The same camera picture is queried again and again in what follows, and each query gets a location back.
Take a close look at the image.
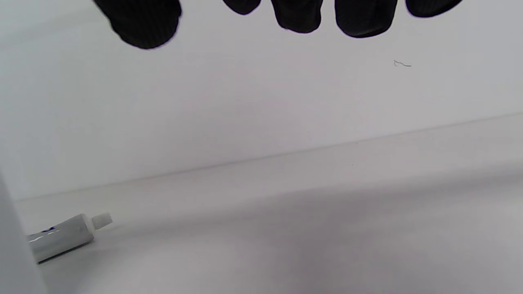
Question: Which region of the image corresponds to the person's right hand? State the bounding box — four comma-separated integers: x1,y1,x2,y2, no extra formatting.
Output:
92,0,464,50

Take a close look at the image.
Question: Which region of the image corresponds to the white toothpaste tube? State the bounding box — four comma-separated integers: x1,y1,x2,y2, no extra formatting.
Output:
27,212,113,264

